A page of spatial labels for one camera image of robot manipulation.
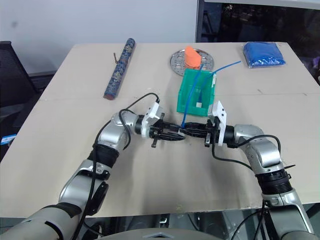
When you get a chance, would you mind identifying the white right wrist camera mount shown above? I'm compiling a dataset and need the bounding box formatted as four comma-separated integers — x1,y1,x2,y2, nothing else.
207,100,228,148

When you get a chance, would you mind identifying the blue plastic bag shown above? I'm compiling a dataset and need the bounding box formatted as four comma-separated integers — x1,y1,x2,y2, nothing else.
241,41,287,69

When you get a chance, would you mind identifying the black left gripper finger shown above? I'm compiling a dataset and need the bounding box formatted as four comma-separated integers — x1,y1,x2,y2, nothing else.
158,133,186,142
163,121,183,133

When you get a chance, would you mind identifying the blue label sticker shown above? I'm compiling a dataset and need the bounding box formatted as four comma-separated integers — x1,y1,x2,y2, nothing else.
0,134,17,147

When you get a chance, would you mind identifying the green plastic bin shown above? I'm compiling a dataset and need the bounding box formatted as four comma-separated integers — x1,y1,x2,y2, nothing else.
175,68,217,118

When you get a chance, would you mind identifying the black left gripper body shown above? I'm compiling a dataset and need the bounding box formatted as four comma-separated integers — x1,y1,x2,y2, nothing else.
148,113,168,149

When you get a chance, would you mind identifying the blue network cable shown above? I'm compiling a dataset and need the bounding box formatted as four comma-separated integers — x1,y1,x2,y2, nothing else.
197,59,243,103
180,63,205,131

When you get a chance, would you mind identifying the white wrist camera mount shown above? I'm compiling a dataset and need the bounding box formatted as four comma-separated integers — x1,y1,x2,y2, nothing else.
207,100,228,148
140,101,165,139

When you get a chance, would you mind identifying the grey robot torso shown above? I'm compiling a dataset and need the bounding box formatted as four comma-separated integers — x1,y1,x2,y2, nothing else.
94,231,226,240

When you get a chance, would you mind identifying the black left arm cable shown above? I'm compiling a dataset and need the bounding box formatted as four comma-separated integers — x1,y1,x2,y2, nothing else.
74,92,161,238

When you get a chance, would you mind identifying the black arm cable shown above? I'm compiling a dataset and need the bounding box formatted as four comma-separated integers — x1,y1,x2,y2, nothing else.
211,134,286,166
74,92,161,238

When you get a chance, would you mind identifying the rolled blue patterned mat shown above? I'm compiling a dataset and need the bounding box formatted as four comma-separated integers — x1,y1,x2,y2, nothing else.
103,37,137,100

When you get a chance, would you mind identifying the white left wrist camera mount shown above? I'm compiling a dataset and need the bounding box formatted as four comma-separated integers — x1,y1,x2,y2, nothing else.
140,101,165,139

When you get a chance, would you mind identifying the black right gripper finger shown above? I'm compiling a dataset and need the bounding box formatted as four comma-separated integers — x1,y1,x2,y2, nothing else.
180,128,207,139
185,121,208,131

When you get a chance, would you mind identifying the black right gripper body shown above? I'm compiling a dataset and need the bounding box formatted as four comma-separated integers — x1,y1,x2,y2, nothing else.
203,117,220,148

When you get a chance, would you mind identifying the black mesh chair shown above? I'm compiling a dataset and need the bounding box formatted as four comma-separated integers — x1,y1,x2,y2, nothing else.
0,40,42,161

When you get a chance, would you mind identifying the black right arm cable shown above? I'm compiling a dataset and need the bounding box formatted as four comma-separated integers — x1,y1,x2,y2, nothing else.
211,134,286,166

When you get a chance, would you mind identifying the perforated round metal plate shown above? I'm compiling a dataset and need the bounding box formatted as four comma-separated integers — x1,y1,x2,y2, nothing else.
169,48,215,76

